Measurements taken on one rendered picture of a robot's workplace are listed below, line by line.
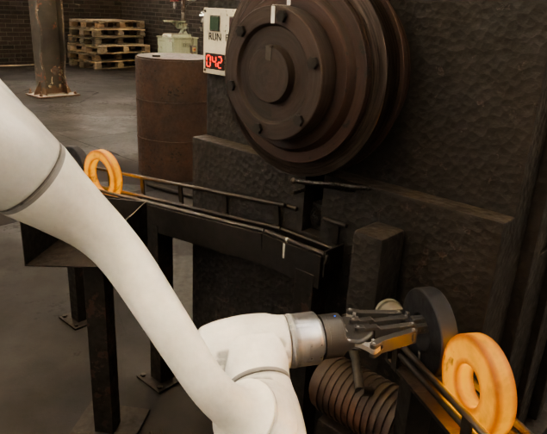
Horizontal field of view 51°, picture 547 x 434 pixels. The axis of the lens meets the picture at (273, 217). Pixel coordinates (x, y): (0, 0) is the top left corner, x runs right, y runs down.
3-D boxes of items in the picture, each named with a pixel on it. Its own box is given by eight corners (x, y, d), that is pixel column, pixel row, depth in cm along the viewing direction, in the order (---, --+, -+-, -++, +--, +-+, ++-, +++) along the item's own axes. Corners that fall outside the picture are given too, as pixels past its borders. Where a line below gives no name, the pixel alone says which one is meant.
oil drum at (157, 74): (182, 158, 486) (182, 50, 455) (230, 174, 449) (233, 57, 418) (122, 170, 445) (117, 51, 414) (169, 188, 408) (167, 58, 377)
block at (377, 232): (367, 308, 141) (378, 218, 133) (395, 321, 136) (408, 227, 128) (342, 324, 134) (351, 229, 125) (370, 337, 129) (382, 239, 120)
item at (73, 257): (76, 400, 188) (58, 193, 163) (152, 411, 185) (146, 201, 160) (44, 443, 169) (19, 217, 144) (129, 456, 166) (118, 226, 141)
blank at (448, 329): (419, 274, 107) (402, 275, 107) (462, 306, 93) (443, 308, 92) (416, 349, 111) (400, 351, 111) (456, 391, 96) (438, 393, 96)
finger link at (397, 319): (350, 341, 99) (347, 337, 100) (409, 332, 102) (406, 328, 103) (351, 321, 98) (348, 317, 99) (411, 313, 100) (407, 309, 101)
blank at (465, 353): (464, 316, 93) (446, 317, 92) (525, 363, 78) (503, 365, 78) (454, 399, 97) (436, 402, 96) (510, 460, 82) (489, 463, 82)
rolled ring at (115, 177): (106, 213, 203) (114, 210, 205) (121, 175, 192) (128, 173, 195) (78, 177, 209) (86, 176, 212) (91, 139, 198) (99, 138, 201)
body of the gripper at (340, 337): (311, 342, 102) (360, 336, 104) (326, 370, 94) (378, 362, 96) (312, 305, 99) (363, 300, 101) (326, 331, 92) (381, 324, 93)
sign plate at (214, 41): (208, 71, 169) (208, 7, 163) (272, 83, 153) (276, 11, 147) (202, 72, 167) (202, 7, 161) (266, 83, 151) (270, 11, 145)
